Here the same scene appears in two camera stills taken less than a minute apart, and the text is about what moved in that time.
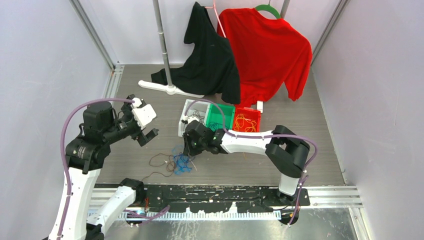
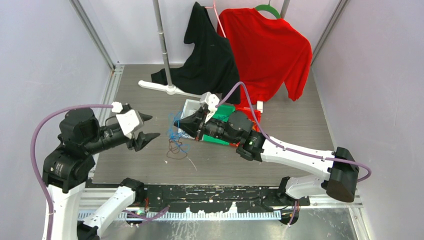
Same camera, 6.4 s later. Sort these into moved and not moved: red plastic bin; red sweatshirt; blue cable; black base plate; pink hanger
Moved: blue cable
Not moved: red plastic bin; red sweatshirt; pink hanger; black base plate
